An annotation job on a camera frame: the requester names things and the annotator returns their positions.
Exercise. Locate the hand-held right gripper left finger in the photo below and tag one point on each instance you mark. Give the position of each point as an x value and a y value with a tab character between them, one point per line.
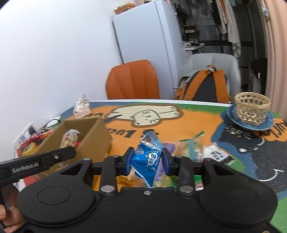
129	160

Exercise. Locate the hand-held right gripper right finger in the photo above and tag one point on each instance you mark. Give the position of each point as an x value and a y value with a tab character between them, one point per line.
166	161

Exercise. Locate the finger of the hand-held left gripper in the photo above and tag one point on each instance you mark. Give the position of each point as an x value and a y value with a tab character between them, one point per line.
64	154

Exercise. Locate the blue snack packet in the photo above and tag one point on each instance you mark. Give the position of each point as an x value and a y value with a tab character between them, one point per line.
145	161

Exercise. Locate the clear biscuit packet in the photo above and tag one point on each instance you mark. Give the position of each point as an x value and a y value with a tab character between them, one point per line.
70	136

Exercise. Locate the pile of snack packets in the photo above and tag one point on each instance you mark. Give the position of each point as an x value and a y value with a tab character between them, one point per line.
195	147

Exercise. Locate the cardboard box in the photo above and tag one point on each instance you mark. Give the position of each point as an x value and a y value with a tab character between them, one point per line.
96	136

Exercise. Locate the black rice snack packet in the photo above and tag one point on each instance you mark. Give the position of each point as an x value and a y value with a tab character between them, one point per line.
216	154

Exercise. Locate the person's left hand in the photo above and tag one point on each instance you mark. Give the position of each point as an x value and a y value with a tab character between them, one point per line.
2	212

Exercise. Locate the red printed packet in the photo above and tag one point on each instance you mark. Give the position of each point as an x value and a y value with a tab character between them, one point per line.
44	133

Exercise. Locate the tissue pack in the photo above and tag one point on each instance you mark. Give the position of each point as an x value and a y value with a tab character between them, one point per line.
81	108

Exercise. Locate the colourful cartoon table mat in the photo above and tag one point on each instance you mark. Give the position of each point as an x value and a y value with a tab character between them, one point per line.
201	116

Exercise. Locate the blue plate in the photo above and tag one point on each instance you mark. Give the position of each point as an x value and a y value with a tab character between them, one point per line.
233	118

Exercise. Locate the orange chair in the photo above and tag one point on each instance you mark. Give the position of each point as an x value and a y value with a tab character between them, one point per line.
132	80

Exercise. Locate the orange and grey backpack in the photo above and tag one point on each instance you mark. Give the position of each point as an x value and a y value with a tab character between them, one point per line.
208	87

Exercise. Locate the woven bamboo basket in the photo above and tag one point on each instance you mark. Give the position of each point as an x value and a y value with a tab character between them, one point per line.
251	107

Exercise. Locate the grey chair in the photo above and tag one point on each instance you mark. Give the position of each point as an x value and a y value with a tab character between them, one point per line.
224	62

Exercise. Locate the black garment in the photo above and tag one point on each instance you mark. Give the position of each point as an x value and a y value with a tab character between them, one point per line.
257	74

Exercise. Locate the white fridge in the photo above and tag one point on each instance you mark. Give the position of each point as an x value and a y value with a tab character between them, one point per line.
143	33

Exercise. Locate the white hanging garment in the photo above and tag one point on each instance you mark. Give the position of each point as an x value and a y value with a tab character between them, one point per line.
234	33

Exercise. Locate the floral hanging garment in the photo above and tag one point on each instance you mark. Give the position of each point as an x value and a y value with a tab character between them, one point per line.
222	20

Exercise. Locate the bag of oranges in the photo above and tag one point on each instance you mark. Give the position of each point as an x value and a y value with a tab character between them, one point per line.
123	7

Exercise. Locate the pink curtain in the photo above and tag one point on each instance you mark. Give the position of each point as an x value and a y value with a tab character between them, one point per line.
278	56

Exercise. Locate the blue bow clip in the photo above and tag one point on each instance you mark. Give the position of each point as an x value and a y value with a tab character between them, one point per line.
265	10

